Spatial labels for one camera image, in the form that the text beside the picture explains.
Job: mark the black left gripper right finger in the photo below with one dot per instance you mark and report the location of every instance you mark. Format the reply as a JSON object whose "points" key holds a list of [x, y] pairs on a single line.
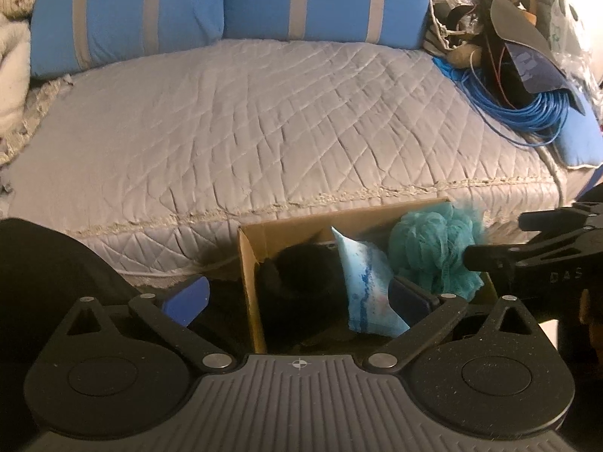
{"points": [[430, 318]]}

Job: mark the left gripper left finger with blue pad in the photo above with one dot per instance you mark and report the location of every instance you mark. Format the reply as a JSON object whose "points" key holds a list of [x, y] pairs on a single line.
{"points": [[168, 316]]}

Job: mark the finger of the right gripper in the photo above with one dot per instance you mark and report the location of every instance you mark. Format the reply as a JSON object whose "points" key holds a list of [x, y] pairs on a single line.
{"points": [[507, 257], [571, 218]]}

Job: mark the teal mesh bath loofah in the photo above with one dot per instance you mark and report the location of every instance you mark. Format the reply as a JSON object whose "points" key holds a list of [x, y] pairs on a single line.
{"points": [[426, 246]]}

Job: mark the blue tissue pack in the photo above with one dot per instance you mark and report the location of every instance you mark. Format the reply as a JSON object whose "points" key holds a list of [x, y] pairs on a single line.
{"points": [[367, 275]]}

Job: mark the black beanie hat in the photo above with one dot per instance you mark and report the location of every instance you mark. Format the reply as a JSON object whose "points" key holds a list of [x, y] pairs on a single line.
{"points": [[301, 293]]}

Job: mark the person's right hand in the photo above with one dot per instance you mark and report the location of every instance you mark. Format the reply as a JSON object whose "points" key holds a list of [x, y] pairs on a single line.
{"points": [[588, 316]]}

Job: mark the brown cardboard box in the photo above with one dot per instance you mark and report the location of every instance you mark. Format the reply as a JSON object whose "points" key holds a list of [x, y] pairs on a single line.
{"points": [[260, 241]]}

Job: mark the grey quilted sofa cover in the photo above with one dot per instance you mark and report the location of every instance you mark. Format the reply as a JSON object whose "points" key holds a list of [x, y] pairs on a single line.
{"points": [[154, 163]]}

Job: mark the dark fabric bag pile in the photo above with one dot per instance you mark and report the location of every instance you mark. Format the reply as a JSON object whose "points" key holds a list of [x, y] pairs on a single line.
{"points": [[516, 52]]}

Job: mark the cream knitted blanket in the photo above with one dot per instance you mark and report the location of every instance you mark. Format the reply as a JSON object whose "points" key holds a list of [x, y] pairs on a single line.
{"points": [[15, 70]]}

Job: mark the right blue striped cushion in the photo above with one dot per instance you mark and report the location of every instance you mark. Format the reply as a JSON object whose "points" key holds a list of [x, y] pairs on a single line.
{"points": [[393, 23]]}

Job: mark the blue striped cushion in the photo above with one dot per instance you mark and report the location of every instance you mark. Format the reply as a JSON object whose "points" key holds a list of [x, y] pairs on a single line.
{"points": [[393, 23], [70, 36]]}

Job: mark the left blue striped cushion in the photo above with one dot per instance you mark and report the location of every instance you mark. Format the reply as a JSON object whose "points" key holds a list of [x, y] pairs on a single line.
{"points": [[70, 36]]}

